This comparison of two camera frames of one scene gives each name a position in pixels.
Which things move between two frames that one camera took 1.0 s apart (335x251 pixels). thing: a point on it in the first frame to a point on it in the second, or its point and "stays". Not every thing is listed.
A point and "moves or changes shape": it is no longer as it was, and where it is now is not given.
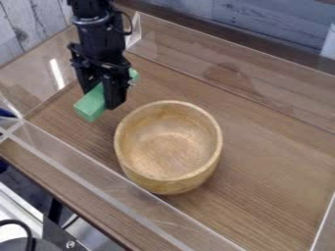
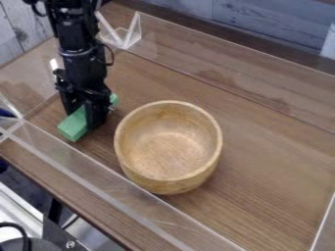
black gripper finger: (90, 74) to (75, 92)
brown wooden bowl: (168, 142) stays
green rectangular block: (91, 107) moves or changes shape
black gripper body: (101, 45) to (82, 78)
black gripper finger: (115, 83) to (94, 97)
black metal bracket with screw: (57, 235) stays
